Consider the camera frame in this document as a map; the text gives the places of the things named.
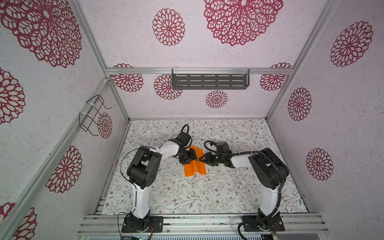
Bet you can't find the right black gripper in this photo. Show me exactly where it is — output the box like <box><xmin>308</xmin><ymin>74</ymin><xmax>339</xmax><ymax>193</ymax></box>
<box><xmin>198</xmin><ymin>152</ymin><xmax>224</xmax><ymax>166</ymax></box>

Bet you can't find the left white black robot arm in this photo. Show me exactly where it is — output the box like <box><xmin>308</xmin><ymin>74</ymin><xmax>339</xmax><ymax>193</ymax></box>
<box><xmin>127</xmin><ymin>139</ymin><xmax>196</xmax><ymax>220</ymax></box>

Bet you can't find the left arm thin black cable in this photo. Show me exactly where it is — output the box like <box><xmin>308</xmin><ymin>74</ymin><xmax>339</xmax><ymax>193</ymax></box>
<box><xmin>116</xmin><ymin>146</ymin><xmax>142</xmax><ymax>238</ymax></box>

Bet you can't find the aluminium front rail frame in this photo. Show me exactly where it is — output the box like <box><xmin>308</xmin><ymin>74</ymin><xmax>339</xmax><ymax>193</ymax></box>
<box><xmin>77</xmin><ymin>213</ymin><xmax>330</xmax><ymax>237</ymax></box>

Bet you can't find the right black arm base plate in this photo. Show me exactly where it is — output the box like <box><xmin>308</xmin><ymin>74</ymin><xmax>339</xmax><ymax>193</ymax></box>
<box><xmin>242</xmin><ymin>215</ymin><xmax>286</xmax><ymax>232</ymax></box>

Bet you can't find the black wire wall basket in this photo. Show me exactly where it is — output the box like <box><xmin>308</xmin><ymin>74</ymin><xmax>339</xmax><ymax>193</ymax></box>
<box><xmin>78</xmin><ymin>95</ymin><xmax>112</xmax><ymax>137</ymax></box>

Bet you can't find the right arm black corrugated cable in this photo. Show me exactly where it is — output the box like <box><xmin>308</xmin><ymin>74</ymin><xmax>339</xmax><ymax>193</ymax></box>
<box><xmin>203</xmin><ymin>140</ymin><xmax>284</xmax><ymax>240</ymax></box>

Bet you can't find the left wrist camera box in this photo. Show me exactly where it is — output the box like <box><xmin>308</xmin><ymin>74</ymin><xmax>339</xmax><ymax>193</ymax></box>
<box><xmin>176</xmin><ymin>132</ymin><xmax>192</xmax><ymax>148</ymax></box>

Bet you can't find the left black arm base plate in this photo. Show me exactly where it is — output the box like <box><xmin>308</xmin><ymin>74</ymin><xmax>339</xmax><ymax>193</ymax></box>
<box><xmin>121</xmin><ymin>215</ymin><xmax>164</xmax><ymax>233</ymax></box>

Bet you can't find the grey slotted wall shelf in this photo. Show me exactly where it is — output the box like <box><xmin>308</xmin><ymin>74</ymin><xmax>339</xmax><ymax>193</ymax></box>
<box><xmin>171</xmin><ymin>69</ymin><xmax>250</xmax><ymax>90</ymax></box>

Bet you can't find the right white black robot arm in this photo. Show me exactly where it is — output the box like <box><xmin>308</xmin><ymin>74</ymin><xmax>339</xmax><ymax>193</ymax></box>
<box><xmin>199</xmin><ymin>148</ymin><xmax>290</xmax><ymax>221</ymax></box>

